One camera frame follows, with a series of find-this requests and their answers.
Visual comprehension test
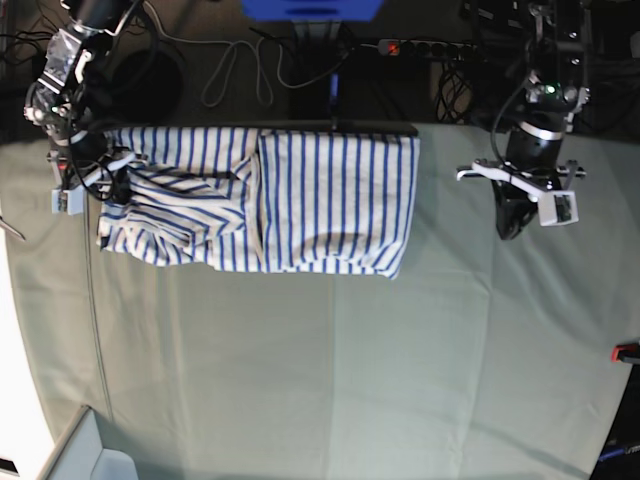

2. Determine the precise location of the blue white striped t-shirt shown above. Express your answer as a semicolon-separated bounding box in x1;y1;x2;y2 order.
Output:
97;127;420;279

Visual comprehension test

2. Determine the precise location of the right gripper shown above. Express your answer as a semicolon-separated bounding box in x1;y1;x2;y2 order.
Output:
49;128;132;204

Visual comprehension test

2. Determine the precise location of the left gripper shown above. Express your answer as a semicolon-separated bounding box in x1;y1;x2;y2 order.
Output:
491;119;565;240

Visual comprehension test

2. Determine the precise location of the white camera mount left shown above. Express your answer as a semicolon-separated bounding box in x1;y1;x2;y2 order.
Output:
456;159;587;227

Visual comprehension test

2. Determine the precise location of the red black clamp right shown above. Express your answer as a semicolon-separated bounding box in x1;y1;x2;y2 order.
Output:
611;342;640;365

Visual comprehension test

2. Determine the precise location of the red black clamp centre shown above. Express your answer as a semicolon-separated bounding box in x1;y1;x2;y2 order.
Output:
328;73;340;132

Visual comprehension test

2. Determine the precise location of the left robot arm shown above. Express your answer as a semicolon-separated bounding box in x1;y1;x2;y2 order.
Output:
490;1;589;240

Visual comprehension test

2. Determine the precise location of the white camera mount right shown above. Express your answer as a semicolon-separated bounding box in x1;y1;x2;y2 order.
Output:
49;148;145;216

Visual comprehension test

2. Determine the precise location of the red black clamp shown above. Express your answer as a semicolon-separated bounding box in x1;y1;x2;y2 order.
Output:
611;342;640;365
328;73;340;132

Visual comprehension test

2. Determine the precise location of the green table cloth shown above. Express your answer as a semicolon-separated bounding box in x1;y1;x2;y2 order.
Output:
1;125;639;479

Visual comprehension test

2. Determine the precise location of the white power strip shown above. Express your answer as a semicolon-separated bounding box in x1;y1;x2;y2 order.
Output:
376;39;484;62

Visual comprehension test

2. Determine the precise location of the white cable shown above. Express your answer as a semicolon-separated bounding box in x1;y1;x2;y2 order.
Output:
124;0;346;107

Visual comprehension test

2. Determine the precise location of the round black stool base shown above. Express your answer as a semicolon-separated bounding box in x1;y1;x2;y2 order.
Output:
113;51;184;124

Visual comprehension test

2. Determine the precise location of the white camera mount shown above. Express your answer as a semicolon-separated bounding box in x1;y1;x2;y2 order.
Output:
49;148;145;216
456;159;587;227

